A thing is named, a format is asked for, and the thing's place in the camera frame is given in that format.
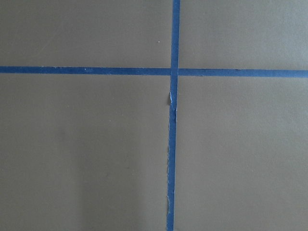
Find brown paper table cover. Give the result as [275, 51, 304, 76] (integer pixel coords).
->
[0, 0, 308, 231]

